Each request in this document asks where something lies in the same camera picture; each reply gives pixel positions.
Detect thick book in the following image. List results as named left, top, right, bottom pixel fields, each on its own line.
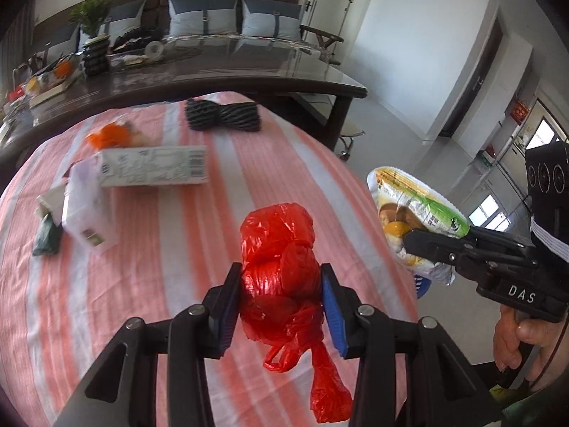
left=29, top=75, right=85, bottom=107

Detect red plastic bag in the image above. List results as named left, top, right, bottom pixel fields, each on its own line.
left=239, top=203, right=354, bottom=424

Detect white milk carton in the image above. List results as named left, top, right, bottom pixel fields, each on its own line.
left=97, top=144, right=211, bottom=188

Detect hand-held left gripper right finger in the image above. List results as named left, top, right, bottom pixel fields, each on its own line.
left=320, top=263, right=507, bottom=427

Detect white tissue packet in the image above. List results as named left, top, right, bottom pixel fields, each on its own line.
left=61, top=159, right=117, bottom=254

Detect orange plastic bag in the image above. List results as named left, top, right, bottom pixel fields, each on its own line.
left=86, top=121, right=147, bottom=149

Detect dark brown door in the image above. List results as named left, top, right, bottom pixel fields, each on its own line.
left=438, top=18, right=504, bottom=138

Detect clear plastic tray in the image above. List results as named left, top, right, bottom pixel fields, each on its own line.
left=109, top=51, right=149, bottom=70

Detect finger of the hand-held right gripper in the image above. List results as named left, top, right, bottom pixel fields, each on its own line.
left=464, top=225, right=538, bottom=261
left=402, top=228, right=505, bottom=286

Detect black striped foam net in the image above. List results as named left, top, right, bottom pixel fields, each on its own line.
left=184, top=98, right=261, bottom=133

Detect metal stool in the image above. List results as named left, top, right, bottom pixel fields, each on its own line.
left=339, top=122, right=366, bottom=161

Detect person's right hand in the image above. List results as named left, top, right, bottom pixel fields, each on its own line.
left=493, top=305, right=569, bottom=375

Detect dark green packet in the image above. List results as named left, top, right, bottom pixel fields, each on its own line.
left=32, top=216, right=60, bottom=257

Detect black ribbed vase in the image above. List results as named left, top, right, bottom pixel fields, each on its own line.
left=82, top=36, right=110, bottom=76

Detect instant noodle bowl packet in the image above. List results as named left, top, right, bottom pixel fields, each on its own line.
left=367, top=166, right=471, bottom=286

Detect grey blue cushion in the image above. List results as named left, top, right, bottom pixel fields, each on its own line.
left=241, top=0, right=304, bottom=42
left=106, top=0, right=148, bottom=42
left=166, top=0, right=241, bottom=37
left=36, top=22, right=81, bottom=54

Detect white paper piece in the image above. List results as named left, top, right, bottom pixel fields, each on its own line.
left=37, top=185, right=67, bottom=225

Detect dark glossy coffee table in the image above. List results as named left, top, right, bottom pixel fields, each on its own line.
left=0, top=38, right=369, bottom=170

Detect glass fruit bowl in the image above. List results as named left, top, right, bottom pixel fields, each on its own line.
left=22, top=59, right=85, bottom=95

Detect green potted plant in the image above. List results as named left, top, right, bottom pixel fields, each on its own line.
left=69, top=0, right=112, bottom=38

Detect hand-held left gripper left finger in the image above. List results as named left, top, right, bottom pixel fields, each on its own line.
left=53, top=262, right=243, bottom=427

